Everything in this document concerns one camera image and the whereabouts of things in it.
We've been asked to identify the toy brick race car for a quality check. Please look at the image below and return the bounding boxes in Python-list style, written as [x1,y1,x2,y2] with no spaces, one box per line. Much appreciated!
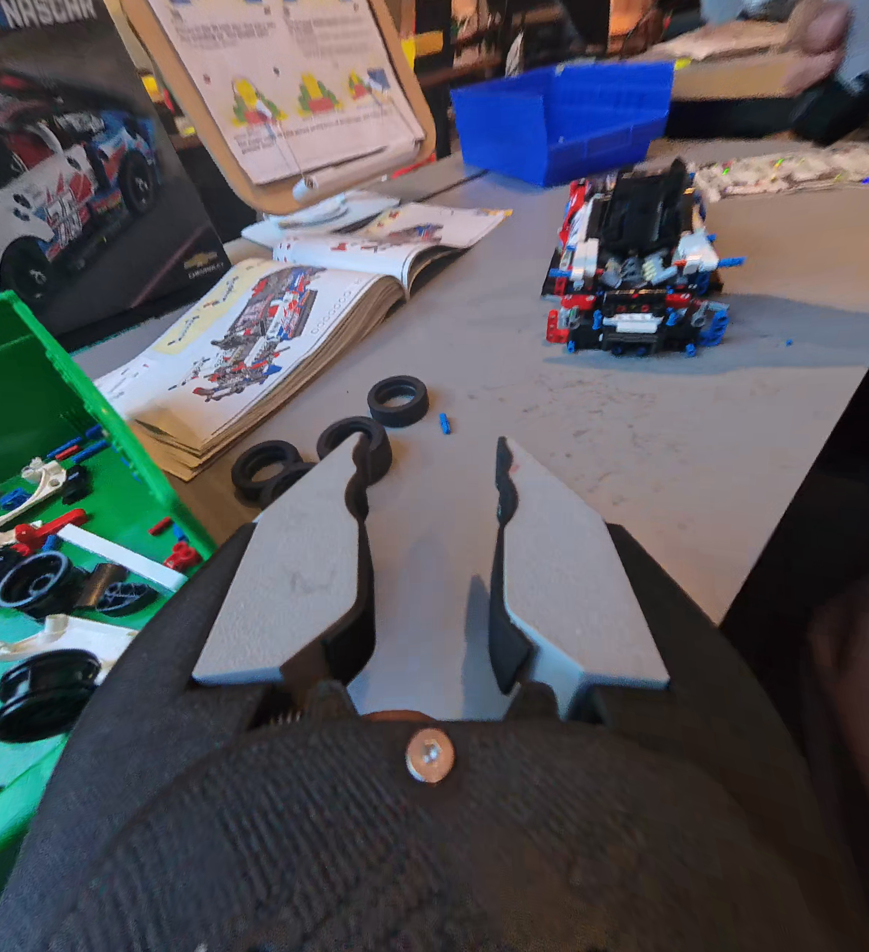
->
[545,158,748,358]

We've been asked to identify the yellow-cornered white booklet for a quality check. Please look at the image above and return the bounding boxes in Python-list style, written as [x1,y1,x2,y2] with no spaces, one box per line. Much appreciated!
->
[273,202,513,302]

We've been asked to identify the printed sticker sheet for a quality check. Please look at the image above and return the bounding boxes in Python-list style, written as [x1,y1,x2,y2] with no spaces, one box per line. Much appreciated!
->
[691,140,869,203]

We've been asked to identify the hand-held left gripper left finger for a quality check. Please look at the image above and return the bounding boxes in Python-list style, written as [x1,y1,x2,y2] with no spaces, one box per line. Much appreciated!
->
[192,433,377,687]

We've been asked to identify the person's right hand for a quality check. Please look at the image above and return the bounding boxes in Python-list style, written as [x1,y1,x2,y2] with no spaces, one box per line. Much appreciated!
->
[780,0,854,94]

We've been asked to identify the white curved arch piece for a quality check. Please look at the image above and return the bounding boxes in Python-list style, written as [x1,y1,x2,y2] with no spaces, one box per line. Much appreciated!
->
[0,615,139,685]
[0,459,68,545]

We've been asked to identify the red angled toy beam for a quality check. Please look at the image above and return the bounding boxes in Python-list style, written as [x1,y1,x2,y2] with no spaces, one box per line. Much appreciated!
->
[13,509,89,549]

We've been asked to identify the blue plastic bin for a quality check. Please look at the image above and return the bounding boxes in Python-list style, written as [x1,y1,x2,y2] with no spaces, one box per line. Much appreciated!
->
[449,59,676,188]

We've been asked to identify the black toy tyre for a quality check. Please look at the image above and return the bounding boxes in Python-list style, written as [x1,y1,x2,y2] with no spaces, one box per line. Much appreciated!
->
[367,375,430,429]
[231,440,304,508]
[316,416,394,486]
[259,461,318,512]

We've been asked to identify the toy car instruction booklet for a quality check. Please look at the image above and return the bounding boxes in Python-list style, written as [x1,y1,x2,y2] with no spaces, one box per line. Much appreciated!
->
[94,256,407,482]

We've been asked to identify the white stand base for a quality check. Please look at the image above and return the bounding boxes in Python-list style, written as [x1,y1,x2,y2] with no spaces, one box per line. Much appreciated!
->
[241,189,403,250]

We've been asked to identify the loose small toy bricks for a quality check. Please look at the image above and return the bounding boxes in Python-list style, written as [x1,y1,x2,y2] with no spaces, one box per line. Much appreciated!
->
[0,424,203,596]

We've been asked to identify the person's brown shirt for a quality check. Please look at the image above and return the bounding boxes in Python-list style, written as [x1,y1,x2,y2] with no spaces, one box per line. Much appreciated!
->
[807,561,869,952]

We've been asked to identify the black curved toy panel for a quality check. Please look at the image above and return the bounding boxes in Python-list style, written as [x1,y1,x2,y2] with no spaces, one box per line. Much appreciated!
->
[95,580,160,618]

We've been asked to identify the grey desk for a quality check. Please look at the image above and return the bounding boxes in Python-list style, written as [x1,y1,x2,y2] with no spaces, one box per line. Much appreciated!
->
[70,137,869,718]

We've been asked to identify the green plastic bin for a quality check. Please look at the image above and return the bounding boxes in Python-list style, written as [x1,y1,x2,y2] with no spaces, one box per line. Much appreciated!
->
[0,290,216,927]

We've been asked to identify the printed instruction sheet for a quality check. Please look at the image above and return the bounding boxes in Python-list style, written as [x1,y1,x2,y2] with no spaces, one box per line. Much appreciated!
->
[148,0,426,187]

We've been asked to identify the neighbouring beige table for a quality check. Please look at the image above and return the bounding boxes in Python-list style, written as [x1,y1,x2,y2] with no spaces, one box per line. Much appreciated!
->
[665,21,839,99]

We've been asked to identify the black toy set box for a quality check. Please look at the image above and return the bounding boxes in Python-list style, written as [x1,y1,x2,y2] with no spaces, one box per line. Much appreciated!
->
[0,0,231,336]

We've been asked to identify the long white toy beam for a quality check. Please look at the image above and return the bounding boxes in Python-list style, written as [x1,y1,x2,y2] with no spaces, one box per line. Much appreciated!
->
[57,524,187,594]

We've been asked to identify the tan clipboard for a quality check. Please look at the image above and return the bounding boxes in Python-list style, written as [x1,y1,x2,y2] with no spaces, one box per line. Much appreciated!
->
[118,0,437,217]

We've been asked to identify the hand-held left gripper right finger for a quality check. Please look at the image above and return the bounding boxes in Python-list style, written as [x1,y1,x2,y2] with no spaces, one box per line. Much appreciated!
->
[487,436,671,696]

